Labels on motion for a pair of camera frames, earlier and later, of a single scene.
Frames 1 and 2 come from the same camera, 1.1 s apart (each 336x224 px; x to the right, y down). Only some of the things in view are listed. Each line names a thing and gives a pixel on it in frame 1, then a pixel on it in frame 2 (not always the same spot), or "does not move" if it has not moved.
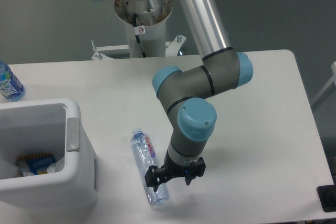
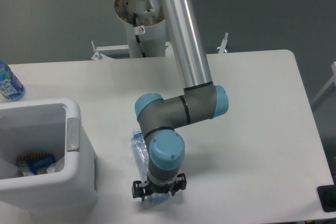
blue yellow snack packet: (34, 164) does not move
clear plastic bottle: (144, 148) does not move
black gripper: (155, 176) → (138, 189)
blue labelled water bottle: (11, 88) does not move
